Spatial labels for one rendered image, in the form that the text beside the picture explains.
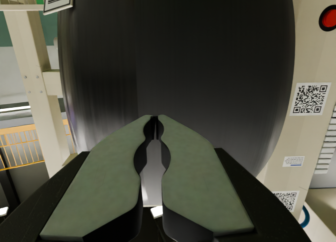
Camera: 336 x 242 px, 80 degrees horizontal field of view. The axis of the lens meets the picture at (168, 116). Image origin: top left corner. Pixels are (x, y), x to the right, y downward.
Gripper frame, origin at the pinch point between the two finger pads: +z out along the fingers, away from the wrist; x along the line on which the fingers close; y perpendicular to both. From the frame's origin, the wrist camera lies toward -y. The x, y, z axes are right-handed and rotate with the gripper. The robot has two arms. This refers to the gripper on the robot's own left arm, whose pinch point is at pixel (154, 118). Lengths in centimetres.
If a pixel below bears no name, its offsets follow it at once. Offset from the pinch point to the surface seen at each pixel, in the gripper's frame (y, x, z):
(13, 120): 233, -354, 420
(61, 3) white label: -6.5, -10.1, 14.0
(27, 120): 239, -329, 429
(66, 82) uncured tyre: 1.7, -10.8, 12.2
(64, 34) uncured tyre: -3.4, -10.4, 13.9
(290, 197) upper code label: 39, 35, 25
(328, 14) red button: -4.6, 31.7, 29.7
